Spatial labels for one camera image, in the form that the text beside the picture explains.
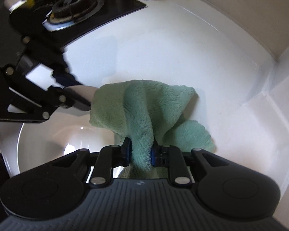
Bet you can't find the green fluffy cloth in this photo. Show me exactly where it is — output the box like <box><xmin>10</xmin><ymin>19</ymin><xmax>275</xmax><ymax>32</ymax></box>
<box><xmin>89</xmin><ymin>79</ymin><xmax>216</xmax><ymax>180</ymax></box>

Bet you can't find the black glass gas stove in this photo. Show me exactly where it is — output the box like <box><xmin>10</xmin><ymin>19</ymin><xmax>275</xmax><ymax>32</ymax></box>
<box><xmin>8</xmin><ymin>0</ymin><xmax>148</xmax><ymax>51</ymax></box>

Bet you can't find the round metal stove burner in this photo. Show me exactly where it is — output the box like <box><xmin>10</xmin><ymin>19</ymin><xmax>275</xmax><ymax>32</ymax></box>
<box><xmin>47</xmin><ymin>0</ymin><xmax>106</xmax><ymax>30</ymax></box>

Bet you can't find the white ceramic bowl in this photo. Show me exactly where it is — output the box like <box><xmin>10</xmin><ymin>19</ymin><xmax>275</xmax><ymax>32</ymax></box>
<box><xmin>0</xmin><ymin>84</ymin><xmax>126</xmax><ymax>183</ymax></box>

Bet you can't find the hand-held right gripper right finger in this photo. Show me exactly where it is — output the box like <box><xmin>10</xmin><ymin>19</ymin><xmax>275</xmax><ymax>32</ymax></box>
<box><xmin>149</xmin><ymin>144</ymin><xmax>228</xmax><ymax>188</ymax></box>

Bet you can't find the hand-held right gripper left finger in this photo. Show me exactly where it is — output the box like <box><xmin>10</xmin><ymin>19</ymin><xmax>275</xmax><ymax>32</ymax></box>
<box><xmin>52</xmin><ymin>137</ymin><xmax>132</xmax><ymax>189</ymax></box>

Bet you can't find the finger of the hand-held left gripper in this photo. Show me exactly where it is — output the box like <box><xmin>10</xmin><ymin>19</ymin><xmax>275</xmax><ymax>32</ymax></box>
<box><xmin>0</xmin><ymin>66</ymin><xmax>91</xmax><ymax>123</ymax></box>
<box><xmin>22</xmin><ymin>32</ymin><xmax>84</xmax><ymax>89</ymax></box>

